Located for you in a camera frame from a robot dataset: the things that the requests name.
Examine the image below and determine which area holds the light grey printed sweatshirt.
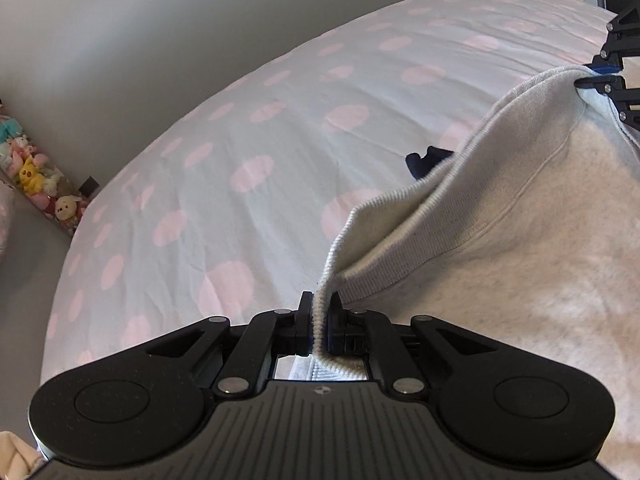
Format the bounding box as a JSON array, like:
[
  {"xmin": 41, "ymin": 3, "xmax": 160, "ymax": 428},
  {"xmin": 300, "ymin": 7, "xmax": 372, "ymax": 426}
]
[{"xmin": 291, "ymin": 66, "xmax": 639, "ymax": 479}]

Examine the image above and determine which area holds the pile of cream clothes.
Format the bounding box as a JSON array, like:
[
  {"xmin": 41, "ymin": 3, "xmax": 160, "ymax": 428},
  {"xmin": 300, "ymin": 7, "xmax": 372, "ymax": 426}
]
[{"xmin": 0, "ymin": 431, "xmax": 46, "ymax": 480}]

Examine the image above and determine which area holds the bed with pink-dotted sheet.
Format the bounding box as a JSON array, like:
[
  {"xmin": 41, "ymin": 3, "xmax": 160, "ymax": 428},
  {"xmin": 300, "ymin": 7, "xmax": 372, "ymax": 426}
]
[{"xmin": 41, "ymin": 0, "xmax": 612, "ymax": 378}]

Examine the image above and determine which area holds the hanging stuffed toy organizer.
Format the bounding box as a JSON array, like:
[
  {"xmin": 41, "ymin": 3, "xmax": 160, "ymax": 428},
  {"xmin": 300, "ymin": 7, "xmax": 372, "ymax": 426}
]
[{"xmin": 0, "ymin": 106, "xmax": 89, "ymax": 236}]

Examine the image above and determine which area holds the black wall socket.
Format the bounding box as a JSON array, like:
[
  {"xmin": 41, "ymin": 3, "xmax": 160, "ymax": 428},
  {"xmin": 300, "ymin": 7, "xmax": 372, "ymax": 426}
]
[{"xmin": 78, "ymin": 177, "xmax": 100, "ymax": 198}]

